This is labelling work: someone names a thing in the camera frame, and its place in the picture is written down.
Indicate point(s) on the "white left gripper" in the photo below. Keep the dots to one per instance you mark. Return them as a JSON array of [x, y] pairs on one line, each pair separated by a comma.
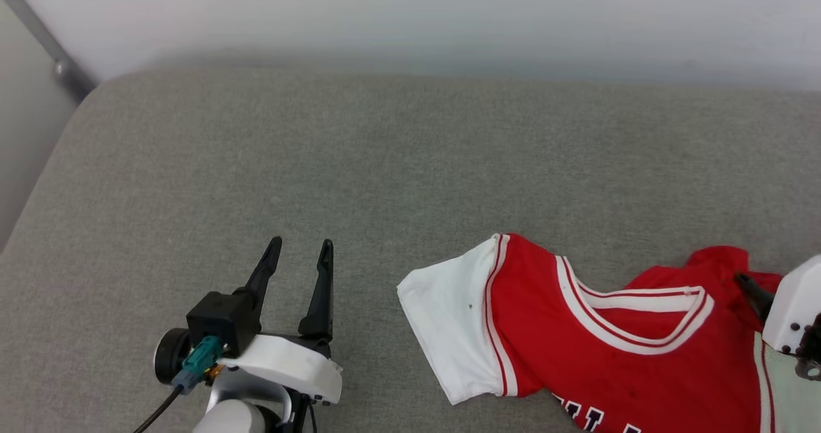
[[288, 359]]

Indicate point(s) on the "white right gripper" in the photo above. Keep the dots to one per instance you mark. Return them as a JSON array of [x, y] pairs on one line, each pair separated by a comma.
[[798, 305]]

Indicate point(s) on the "red white basketball jersey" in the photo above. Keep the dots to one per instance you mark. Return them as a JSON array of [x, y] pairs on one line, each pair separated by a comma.
[[577, 356]]

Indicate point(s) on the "grey fabric sofa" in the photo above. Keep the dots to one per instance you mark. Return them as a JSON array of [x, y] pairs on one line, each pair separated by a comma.
[[321, 163]]

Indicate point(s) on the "grey metal pole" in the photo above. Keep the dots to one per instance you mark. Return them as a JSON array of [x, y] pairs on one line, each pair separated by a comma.
[[61, 67]]

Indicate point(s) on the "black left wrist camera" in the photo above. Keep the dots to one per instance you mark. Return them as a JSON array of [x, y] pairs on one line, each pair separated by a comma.
[[221, 317]]

